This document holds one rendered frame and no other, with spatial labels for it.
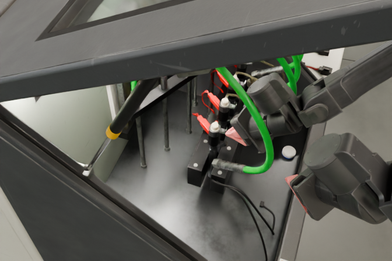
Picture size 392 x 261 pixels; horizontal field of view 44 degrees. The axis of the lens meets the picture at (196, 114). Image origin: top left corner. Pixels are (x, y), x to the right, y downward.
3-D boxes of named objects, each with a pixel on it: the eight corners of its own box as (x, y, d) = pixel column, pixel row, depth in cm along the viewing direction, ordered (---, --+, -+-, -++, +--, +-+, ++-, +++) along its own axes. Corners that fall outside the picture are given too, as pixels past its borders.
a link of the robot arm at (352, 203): (381, 235, 61) (408, 202, 62) (349, 200, 60) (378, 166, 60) (349, 219, 68) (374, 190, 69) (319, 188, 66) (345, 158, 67)
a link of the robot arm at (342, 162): (438, 221, 55) (441, 168, 61) (381, 154, 52) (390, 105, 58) (349, 237, 64) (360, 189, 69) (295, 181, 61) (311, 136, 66)
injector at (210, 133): (221, 183, 128) (227, 136, 112) (204, 177, 129) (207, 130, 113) (224, 174, 130) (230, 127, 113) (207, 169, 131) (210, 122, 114)
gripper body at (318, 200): (289, 186, 72) (315, 198, 65) (339, 145, 74) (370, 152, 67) (310, 219, 74) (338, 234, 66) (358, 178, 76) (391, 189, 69)
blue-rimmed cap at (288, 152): (293, 161, 141) (294, 158, 139) (280, 157, 141) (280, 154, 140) (296, 150, 143) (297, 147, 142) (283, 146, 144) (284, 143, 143)
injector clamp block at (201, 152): (221, 207, 131) (225, 177, 119) (186, 196, 133) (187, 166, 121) (254, 115, 151) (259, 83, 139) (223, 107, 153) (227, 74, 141)
